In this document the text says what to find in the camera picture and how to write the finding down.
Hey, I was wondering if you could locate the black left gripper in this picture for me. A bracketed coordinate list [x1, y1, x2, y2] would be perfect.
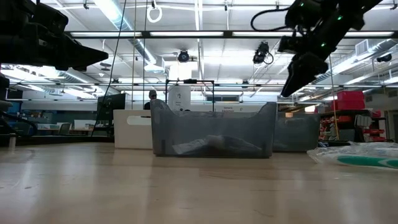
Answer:
[0, 0, 109, 72]

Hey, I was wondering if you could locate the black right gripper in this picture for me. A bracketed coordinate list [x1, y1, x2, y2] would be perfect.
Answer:
[277, 34, 335, 98]

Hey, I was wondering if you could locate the black spotlight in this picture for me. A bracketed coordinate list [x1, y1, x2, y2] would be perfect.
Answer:
[253, 42, 274, 65]

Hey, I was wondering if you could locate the red storage bin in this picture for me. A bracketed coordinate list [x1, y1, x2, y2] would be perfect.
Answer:
[331, 100, 366, 110]
[337, 90, 364, 101]

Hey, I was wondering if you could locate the black computer monitor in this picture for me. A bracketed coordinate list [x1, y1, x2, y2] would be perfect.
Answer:
[96, 93, 127, 123]

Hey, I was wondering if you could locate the smoky grey plastic bin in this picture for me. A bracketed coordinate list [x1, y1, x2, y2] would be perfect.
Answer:
[272, 111, 321, 152]
[150, 99, 277, 159]

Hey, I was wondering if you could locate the storage shelf rack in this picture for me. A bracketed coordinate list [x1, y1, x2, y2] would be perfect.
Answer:
[320, 108, 398, 144]

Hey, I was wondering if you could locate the person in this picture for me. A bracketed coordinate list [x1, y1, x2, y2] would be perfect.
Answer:
[144, 89, 159, 110]

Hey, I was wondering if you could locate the white plastic bin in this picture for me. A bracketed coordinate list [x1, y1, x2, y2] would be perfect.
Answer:
[113, 109, 153, 150]

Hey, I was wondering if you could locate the green and white toothbrush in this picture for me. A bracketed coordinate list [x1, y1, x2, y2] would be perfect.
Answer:
[306, 142, 398, 170]

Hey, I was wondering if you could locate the white pillar sign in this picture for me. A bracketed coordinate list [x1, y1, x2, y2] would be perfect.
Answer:
[167, 85, 192, 111]

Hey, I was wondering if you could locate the black hanging cable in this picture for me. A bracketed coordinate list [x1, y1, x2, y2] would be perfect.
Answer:
[104, 0, 127, 94]

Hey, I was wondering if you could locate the silver ventilation duct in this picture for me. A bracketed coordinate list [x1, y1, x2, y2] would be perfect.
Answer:
[329, 39, 396, 85]
[93, 0, 165, 74]

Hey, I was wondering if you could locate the white cable loop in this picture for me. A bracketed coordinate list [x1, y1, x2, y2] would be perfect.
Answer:
[146, 4, 163, 24]

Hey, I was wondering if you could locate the black aluminium rig frame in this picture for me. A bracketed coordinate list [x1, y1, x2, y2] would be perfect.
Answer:
[63, 30, 398, 39]

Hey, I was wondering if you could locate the round black camera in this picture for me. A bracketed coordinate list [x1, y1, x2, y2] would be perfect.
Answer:
[177, 49, 190, 63]

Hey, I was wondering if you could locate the black metal stand frame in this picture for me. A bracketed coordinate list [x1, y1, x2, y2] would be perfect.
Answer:
[165, 79, 215, 113]

